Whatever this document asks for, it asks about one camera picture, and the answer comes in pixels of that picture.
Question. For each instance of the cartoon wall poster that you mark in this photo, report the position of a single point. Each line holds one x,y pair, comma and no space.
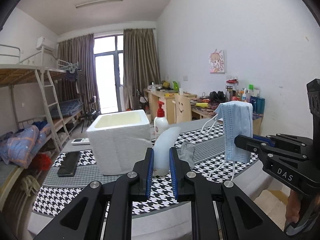
217,61

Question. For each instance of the white lotion bottle red pump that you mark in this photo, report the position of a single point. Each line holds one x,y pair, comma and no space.
160,126

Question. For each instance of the white air conditioner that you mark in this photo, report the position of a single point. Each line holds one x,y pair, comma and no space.
44,43

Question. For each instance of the black smartphone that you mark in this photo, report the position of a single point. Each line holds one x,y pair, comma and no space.
68,163

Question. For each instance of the blue garment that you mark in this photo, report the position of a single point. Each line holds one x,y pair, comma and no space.
40,125

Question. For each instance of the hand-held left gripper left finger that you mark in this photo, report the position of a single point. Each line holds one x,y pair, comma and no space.
150,172

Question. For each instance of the yellow bag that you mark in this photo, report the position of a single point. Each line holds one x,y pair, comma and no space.
165,83

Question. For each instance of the dark hanging clothes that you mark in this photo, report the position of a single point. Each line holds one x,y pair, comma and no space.
71,75

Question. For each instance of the wooden chair with smiley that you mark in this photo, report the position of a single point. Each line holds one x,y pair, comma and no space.
182,110

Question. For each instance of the white foam box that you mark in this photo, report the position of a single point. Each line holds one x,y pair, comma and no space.
117,150

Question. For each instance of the ceiling tube light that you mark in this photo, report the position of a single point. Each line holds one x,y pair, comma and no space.
100,2

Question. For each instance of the black folding chair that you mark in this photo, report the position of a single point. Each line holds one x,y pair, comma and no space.
90,113

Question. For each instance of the yellow tube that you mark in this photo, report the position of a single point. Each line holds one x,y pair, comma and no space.
202,104

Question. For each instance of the wooden desk with patterned mat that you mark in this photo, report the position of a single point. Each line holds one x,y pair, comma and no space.
257,122

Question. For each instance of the blue face mask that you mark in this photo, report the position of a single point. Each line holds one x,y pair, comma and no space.
237,125

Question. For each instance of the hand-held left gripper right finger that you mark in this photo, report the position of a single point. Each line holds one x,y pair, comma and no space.
173,172

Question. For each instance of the metal bunk bed with ladder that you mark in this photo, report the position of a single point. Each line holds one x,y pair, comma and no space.
20,76

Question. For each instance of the cluster of toiletry bottles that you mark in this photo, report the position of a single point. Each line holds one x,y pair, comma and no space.
250,97

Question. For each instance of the person's right hand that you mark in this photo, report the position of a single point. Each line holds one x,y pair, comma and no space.
293,207

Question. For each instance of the light wooden desk with drawers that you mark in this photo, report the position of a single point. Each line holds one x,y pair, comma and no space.
168,107

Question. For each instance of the brown curtain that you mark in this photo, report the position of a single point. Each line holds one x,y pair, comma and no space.
77,67
140,62

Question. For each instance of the houndstooth tablecloth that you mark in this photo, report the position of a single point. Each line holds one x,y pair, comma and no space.
75,197

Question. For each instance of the beige cloth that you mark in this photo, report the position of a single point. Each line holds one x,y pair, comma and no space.
28,183

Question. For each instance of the blue orange plaid quilt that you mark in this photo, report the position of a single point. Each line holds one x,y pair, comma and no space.
25,142

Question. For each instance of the blue plaid mattress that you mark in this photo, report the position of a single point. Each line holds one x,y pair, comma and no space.
67,107

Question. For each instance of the glass balcony door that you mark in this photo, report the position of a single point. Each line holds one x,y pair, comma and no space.
107,80

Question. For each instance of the white remote control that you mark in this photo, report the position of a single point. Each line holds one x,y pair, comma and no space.
80,141

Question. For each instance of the black headphones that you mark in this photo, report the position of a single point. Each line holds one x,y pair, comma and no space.
217,96

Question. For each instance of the red bag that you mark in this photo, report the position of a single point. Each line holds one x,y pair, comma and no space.
41,161

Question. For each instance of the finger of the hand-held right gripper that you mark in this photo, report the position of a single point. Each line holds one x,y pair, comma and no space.
287,139
250,143

